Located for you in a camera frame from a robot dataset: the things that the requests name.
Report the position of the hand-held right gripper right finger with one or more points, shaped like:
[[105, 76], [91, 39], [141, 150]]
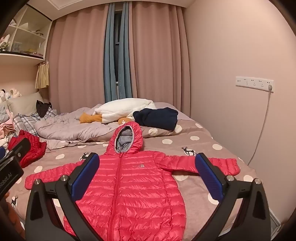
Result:
[[208, 176]]

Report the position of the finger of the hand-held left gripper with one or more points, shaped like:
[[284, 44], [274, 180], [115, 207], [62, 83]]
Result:
[[20, 148]]

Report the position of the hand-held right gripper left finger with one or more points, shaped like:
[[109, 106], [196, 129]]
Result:
[[85, 173]]

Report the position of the red hooded down jacket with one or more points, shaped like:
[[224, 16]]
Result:
[[138, 185]]

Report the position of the pile of pale clothes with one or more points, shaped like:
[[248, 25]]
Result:
[[5, 125]]

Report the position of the dark red puffer jacket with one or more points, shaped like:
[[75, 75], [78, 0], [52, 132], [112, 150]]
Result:
[[34, 148]]

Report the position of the plaid pillow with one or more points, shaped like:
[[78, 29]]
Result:
[[25, 122]]

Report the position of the polka dot duvet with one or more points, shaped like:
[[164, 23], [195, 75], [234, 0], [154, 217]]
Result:
[[189, 197]]

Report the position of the beige pillow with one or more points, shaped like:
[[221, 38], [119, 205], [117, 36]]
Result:
[[23, 104]]

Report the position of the black cloth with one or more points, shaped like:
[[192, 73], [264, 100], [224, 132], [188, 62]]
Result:
[[42, 109]]

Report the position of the grey crumpled quilt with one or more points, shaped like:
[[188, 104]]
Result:
[[64, 129]]

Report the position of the white plush toys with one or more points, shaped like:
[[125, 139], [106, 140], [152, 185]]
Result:
[[11, 92]]

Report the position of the white goose plush toy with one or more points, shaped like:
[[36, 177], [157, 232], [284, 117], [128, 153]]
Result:
[[122, 109]]

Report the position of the yellow pleated cloth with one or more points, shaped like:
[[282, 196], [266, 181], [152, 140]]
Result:
[[42, 75]]

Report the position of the navy folded garment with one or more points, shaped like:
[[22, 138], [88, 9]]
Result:
[[157, 118]]

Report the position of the pink curtain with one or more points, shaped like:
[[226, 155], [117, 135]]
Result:
[[157, 58], [78, 60]]

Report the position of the blue curtain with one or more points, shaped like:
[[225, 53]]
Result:
[[109, 58]]

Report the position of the white wall shelf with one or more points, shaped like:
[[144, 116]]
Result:
[[23, 58]]

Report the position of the white wall socket strip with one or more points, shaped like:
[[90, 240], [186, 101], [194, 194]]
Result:
[[252, 83]]

